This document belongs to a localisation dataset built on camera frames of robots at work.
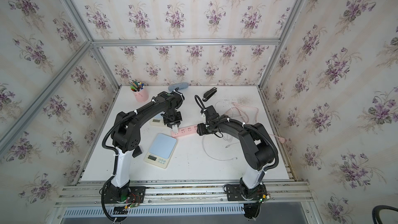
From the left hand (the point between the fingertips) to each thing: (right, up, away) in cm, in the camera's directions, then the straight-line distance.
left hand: (179, 126), depth 92 cm
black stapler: (+19, +21, +19) cm, 34 cm away
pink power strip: (+7, -2, +1) cm, 8 cm away
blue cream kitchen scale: (-9, -13, -6) cm, 17 cm away
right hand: (+15, -3, +1) cm, 16 cm away
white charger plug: (-2, -1, -4) cm, 4 cm away
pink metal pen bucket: (-27, +19, +13) cm, 36 cm away
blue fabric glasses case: (-2, +27, +26) cm, 38 cm away
